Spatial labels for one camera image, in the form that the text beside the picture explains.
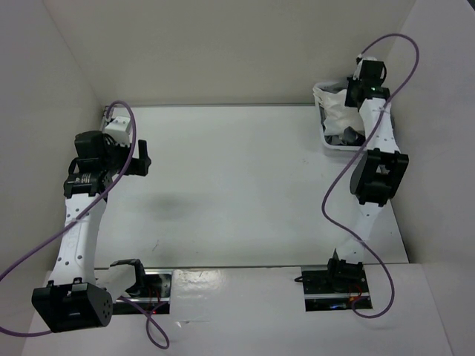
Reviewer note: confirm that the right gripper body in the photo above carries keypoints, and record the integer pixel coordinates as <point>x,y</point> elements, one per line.
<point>352,84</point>

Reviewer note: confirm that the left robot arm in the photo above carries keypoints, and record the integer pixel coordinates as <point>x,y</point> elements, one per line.
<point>74,298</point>

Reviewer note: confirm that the grey skirt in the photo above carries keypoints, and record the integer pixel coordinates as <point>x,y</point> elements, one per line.
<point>350,136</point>

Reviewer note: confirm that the white laundry basket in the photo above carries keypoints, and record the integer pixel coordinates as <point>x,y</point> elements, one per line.
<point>328,142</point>

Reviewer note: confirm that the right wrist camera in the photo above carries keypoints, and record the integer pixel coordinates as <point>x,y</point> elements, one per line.
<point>368,66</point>

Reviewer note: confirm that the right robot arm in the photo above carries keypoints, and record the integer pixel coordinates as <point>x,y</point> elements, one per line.
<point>376,177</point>

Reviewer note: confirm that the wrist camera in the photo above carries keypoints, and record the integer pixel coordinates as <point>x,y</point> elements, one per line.
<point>368,66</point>
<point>119,129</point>

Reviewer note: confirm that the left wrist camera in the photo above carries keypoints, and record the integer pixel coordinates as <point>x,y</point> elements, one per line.
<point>119,129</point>

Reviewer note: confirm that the white pleated skirt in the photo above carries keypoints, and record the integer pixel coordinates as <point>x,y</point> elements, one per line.
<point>337,116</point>

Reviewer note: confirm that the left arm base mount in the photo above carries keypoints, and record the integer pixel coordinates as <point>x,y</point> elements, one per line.
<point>155,295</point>

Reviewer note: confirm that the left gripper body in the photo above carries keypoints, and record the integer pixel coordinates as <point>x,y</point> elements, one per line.
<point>136,166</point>

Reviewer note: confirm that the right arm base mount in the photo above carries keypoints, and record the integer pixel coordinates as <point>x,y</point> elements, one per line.
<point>323,293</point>

